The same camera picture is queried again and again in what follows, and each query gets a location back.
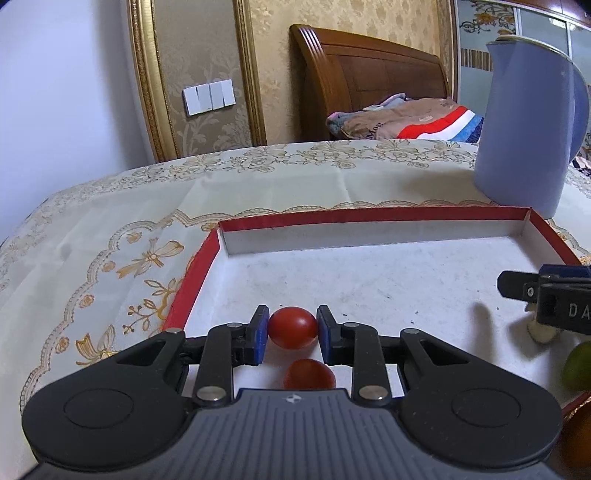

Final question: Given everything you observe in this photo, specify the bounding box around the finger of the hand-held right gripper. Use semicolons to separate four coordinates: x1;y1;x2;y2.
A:
497;270;541;304
540;264;591;281

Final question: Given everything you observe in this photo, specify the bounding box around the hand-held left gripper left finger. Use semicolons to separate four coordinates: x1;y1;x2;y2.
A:
105;305;270;405

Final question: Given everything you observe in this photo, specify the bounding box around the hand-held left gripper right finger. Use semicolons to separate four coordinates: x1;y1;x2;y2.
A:
316;305;484;406

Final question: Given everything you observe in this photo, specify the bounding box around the red cherry tomato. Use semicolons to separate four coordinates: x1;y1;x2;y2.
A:
283;359;337;391
268;306;319;350

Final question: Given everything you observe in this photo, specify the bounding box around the green tomato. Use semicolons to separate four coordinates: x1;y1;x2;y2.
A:
561;340;591;393

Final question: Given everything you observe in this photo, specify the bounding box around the red cardboard box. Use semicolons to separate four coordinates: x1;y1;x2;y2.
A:
161;206;591;416

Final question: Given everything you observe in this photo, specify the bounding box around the mandarin orange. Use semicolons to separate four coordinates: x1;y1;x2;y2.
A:
554;406;591;480

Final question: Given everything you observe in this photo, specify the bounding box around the blue electric kettle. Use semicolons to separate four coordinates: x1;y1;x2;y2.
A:
474;36;589;219

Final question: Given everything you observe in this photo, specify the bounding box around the brown striped blanket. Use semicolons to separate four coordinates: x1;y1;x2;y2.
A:
344;97;485;141

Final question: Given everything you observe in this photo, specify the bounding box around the floral sliding door wardrobe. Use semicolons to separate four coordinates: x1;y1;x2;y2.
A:
455;0;591;148

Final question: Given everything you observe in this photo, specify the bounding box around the wooden headboard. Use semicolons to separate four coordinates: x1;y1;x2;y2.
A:
290;24;451;141

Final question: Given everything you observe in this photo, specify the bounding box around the white wall switch panel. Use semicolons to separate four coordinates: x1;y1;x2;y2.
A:
182;79;235;116

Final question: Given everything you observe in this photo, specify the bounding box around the gilded wall panel frame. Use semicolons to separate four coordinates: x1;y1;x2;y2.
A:
127;0;267;162

